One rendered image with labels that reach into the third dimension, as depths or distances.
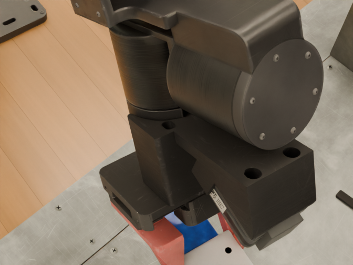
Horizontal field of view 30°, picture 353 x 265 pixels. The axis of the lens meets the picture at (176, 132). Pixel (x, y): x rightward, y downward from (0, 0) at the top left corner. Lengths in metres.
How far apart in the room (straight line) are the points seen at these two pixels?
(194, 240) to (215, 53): 0.22
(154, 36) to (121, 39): 0.02
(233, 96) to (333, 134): 0.45
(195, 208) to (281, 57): 0.14
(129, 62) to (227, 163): 0.08
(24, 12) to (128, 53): 0.44
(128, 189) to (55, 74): 0.35
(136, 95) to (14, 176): 0.32
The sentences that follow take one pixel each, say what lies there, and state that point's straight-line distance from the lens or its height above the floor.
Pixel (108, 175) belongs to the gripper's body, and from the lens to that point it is 0.44.
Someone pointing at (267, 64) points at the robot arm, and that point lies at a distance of 0.31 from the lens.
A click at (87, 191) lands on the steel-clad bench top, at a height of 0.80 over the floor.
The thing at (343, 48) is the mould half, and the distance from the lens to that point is 0.80.
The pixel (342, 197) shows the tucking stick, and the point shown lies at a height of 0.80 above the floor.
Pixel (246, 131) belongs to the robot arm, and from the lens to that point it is 0.31.
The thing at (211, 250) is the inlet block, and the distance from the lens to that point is 0.49.
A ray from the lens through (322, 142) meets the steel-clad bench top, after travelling 0.74.
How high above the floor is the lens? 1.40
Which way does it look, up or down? 57 degrees down
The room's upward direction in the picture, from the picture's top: 10 degrees clockwise
